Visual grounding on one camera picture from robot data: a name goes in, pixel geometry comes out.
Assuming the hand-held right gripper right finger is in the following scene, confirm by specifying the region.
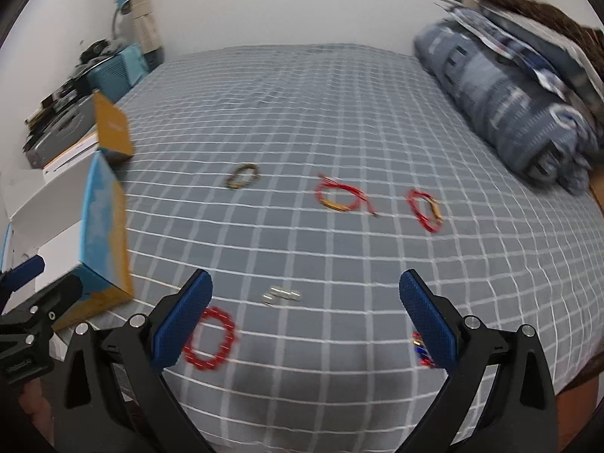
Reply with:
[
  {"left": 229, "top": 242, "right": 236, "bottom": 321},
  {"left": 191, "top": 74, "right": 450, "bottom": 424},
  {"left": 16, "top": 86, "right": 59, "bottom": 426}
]
[{"left": 398, "top": 269, "right": 562, "bottom": 453}]

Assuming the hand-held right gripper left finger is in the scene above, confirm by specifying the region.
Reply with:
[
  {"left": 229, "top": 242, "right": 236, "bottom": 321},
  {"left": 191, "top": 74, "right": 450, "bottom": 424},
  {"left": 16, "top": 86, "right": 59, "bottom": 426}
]
[{"left": 51, "top": 268, "right": 215, "bottom": 453}]

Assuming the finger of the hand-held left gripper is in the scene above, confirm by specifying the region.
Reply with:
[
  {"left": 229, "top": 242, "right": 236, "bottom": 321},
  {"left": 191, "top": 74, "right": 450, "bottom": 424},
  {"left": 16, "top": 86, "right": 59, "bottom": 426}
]
[
  {"left": 0, "top": 256, "right": 46, "bottom": 314},
  {"left": 0, "top": 274, "right": 86, "bottom": 336}
]

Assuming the multicoloured bead bracelet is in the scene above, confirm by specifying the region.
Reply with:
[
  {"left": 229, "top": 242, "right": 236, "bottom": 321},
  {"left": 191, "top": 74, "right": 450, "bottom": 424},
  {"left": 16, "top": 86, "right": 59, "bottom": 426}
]
[{"left": 410, "top": 331, "right": 437, "bottom": 368}]

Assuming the red bead bracelet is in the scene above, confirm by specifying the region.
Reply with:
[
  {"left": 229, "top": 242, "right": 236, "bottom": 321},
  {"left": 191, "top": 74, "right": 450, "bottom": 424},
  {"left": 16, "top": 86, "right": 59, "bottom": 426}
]
[{"left": 183, "top": 307, "right": 237, "bottom": 370}]

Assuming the white cardboard box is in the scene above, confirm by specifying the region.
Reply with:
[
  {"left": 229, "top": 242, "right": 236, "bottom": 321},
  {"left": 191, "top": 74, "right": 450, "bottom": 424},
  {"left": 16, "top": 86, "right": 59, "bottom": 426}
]
[{"left": 0, "top": 91, "right": 137, "bottom": 333}]

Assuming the pearl bead bracelet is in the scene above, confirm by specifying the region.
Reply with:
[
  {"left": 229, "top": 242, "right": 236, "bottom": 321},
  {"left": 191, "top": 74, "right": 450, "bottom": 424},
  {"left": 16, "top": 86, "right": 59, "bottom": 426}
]
[{"left": 261, "top": 287, "right": 303, "bottom": 307}]

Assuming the red string bracelet gold charm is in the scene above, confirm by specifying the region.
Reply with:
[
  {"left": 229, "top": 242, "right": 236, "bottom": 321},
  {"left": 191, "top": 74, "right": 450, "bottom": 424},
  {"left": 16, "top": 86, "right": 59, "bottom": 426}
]
[{"left": 314, "top": 174, "right": 382, "bottom": 219}]

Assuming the brown bead bracelet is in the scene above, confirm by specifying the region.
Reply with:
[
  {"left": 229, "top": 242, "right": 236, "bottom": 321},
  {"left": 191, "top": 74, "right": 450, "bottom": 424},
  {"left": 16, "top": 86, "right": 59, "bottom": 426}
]
[{"left": 225, "top": 163, "right": 261, "bottom": 190}]

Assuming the grey suitcase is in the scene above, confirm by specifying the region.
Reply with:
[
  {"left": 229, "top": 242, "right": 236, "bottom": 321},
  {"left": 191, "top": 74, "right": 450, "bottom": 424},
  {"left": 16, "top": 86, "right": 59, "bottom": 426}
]
[{"left": 23, "top": 93, "right": 100, "bottom": 169}]

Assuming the teal suitcase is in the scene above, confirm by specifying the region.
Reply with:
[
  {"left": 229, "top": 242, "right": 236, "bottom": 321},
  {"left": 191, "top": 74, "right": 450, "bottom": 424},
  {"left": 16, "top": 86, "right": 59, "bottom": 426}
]
[{"left": 87, "top": 43, "right": 147, "bottom": 105}]

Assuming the dark clothes pile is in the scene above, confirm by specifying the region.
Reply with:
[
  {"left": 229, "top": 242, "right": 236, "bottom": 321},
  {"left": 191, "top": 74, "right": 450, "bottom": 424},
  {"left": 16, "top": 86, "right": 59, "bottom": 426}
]
[{"left": 79, "top": 39, "right": 124, "bottom": 64}]

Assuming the grey checked bed sheet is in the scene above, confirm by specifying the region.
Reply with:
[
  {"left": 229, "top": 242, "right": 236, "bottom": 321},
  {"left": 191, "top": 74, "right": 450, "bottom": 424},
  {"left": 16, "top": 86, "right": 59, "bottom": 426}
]
[{"left": 52, "top": 45, "right": 604, "bottom": 453}]

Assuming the folded blue patterned quilt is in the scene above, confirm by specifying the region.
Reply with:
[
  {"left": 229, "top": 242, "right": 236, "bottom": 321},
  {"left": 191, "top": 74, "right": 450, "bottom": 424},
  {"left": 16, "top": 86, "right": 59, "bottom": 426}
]
[{"left": 413, "top": 16, "right": 596, "bottom": 194}]

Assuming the cream curtain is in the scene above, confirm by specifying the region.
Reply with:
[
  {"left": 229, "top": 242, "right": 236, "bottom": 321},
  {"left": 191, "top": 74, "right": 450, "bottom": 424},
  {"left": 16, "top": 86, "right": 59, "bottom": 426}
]
[{"left": 123, "top": 0, "right": 166, "bottom": 64}]

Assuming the blue desk lamp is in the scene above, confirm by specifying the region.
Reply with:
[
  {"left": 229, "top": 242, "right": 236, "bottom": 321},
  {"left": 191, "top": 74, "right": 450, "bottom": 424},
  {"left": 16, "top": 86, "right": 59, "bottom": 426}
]
[{"left": 111, "top": 0, "right": 134, "bottom": 41}]

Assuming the blue patterned pillow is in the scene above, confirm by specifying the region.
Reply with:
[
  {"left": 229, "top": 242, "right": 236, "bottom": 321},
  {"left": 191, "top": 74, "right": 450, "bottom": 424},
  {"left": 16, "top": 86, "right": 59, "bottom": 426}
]
[{"left": 436, "top": 2, "right": 604, "bottom": 119}]

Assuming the brown fuzzy blanket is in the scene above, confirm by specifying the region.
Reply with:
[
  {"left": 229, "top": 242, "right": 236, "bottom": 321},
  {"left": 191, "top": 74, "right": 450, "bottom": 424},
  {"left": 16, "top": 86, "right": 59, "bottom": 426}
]
[{"left": 476, "top": 0, "right": 604, "bottom": 57}]

